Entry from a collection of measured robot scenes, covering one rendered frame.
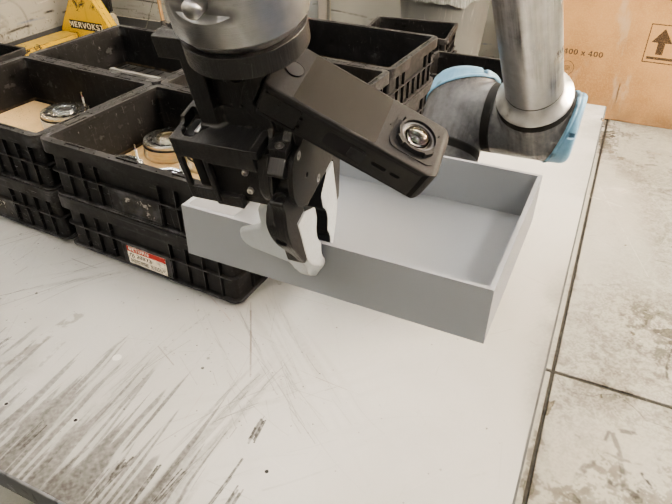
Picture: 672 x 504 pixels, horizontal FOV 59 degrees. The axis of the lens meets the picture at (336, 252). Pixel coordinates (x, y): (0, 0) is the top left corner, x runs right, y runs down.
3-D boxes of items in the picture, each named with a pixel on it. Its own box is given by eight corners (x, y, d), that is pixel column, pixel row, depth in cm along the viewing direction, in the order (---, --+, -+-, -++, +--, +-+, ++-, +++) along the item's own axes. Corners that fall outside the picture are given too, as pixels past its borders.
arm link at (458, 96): (424, 153, 111) (445, 86, 112) (494, 165, 105) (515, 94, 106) (404, 128, 101) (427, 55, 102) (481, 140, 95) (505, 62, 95)
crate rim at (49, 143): (325, 131, 108) (325, 119, 107) (226, 207, 87) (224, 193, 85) (158, 94, 123) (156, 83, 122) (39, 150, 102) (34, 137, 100)
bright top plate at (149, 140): (205, 134, 119) (205, 131, 119) (175, 155, 111) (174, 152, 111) (164, 126, 122) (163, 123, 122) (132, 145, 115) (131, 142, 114)
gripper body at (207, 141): (242, 136, 45) (197, -19, 36) (347, 154, 43) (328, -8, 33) (193, 206, 41) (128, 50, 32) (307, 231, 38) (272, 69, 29)
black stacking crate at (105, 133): (324, 178, 114) (324, 122, 107) (233, 259, 92) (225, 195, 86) (166, 137, 129) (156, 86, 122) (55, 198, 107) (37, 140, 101)
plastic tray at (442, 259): (532, 220, 59) (542, 175, 56) (483, 343, 44) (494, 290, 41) (295, 166, 68) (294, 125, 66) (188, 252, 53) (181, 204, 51)
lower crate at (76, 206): (326, 226, 120) (325, 173, 113) (240, 312, 99) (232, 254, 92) (174, 181, 135) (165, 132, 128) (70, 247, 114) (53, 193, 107)
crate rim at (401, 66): (438, 45, 151) (439, 35, 150) (391, 81, 130) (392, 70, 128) (304, 25, 166) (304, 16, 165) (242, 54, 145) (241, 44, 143)
